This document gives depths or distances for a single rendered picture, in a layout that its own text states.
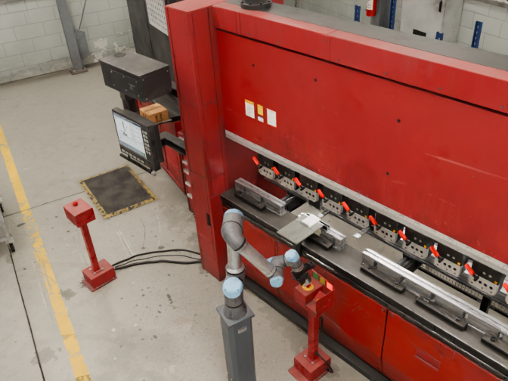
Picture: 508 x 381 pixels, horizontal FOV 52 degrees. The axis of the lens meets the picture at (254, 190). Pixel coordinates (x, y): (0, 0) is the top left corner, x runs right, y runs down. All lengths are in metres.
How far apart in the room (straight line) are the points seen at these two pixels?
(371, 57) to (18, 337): 3.41
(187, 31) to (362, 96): 1.25
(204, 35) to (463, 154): 1.81
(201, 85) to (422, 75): 1.60
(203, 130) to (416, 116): 1.63
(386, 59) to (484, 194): 0.79
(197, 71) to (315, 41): 0.96
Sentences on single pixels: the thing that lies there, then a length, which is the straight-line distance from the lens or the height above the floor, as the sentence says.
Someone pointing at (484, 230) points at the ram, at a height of 1.54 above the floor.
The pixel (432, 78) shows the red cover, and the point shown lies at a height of 2.22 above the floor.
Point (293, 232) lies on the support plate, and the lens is 3.47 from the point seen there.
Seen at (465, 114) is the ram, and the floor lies 2.09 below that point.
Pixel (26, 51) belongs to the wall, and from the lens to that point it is 9.56.
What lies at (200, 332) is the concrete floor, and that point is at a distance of 4.23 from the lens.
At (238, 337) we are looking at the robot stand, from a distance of 3.34.
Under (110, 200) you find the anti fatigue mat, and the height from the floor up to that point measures 0.01.
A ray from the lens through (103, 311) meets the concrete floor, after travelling 4.59.
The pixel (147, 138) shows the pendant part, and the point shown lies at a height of 1.50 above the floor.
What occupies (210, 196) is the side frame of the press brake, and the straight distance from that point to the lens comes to 4.02.
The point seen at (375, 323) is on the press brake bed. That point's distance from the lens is 3.49.
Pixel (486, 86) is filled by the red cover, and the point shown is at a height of 2.25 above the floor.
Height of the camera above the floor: 3.18
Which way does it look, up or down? 34 degrees down
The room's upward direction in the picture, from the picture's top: 4 degrees counter-clockwise
